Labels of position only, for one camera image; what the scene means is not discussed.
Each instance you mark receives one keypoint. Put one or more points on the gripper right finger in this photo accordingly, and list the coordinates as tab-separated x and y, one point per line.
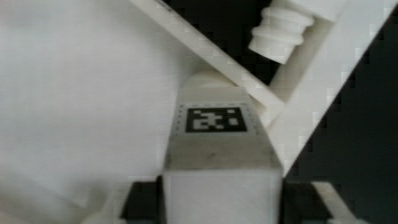
313	205

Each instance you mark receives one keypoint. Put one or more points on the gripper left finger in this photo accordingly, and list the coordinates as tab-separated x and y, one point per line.
139	208

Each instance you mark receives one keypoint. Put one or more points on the white leg with tag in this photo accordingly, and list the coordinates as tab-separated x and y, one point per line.
222	173

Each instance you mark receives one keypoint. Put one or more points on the white square tabletop tray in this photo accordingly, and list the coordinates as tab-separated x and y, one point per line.
98	56

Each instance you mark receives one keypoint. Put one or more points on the white leg right side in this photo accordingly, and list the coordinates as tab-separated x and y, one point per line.
286	19

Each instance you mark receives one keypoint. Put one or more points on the white U-shaped fence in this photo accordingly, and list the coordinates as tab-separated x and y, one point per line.
311	76

